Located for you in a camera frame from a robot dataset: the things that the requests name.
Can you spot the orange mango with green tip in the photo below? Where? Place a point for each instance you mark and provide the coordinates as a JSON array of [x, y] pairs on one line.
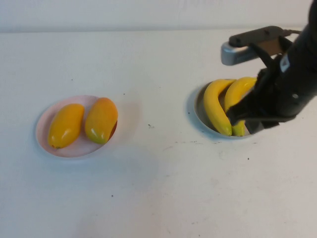
[[101, 119]]

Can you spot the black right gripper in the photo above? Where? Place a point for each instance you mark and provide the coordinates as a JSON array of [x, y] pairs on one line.
[[284, 94]]

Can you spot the pink round plate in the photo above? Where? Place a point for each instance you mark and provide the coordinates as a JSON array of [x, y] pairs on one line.
[[81, 150]]

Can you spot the plain yellow-orange mango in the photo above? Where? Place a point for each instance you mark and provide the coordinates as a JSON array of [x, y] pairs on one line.
[[65, 126]]

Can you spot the yellow banana with long stem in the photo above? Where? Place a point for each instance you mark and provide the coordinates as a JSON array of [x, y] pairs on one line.
[[237, 94]]

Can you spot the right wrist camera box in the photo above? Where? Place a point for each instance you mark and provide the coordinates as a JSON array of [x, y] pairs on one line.
[[235, 55]]

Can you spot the grey-blue round plate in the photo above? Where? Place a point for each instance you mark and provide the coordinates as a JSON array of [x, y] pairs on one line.
[[200, 109]]

